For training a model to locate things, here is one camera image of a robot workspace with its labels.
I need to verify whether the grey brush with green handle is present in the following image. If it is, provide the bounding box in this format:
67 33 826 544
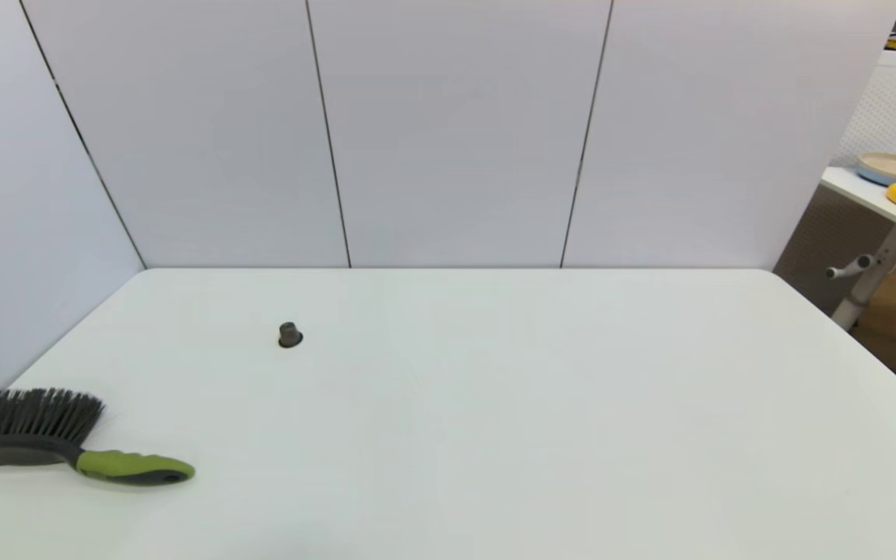
0 387 197 488

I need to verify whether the white side table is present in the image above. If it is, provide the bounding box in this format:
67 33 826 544
820 165 896 332

